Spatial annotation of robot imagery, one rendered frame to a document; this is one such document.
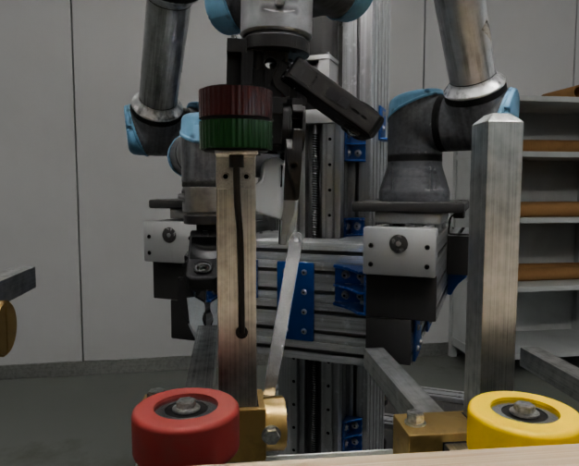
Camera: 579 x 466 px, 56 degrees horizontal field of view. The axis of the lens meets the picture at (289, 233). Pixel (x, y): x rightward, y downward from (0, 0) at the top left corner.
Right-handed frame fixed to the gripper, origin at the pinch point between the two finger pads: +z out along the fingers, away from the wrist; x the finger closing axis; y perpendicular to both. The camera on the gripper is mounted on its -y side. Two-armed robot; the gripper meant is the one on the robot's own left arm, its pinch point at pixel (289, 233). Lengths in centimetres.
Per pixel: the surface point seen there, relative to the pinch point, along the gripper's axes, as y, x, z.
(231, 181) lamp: 6.3, 10.0, -5.2
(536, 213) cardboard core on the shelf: -162, -226, 3
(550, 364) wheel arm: -39.2, -12.7, 18.8
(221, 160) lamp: 7.2, 10.0, -7.0
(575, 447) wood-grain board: -16.7, 25.7, 11.8
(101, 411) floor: 66, -199, 103
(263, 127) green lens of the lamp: 4.0, 14.9, -9.4
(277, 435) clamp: 1.6, 10.8, 17.5
